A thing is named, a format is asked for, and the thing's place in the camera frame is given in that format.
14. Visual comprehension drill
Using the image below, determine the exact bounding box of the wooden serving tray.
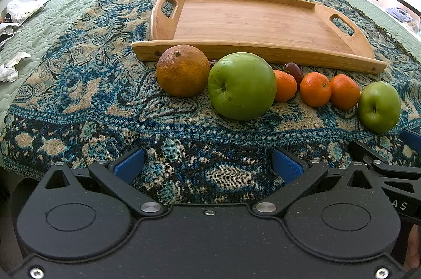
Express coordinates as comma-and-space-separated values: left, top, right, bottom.
132, 0, 387, 74

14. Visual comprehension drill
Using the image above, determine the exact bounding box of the small green apple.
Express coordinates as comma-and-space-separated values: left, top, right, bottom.
358, 82, 401, 133

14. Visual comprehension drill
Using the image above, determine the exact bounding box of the large dull orange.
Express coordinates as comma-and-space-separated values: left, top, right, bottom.
156, 44, 211, 97

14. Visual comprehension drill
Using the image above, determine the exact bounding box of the person's right hand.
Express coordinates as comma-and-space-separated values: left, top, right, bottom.
404, 225, 420, 270

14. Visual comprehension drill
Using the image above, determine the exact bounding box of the large green apple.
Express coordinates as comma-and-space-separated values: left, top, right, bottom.
208, 52, 277, 121

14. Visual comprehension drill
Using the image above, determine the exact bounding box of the white paper bag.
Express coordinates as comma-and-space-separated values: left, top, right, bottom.
5, 0, 51, 24

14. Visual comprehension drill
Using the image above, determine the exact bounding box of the crumpled white paper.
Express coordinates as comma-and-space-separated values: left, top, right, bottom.
0, 52, 31, 82

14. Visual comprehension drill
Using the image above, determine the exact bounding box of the blue paisley throw cloth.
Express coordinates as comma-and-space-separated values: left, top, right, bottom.
1, 0, 420, 204

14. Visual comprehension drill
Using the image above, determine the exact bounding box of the mandarin orange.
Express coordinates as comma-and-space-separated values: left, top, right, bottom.
300, 72, 332, 108
330, 74, 360, 111
273, 69, 297, 102

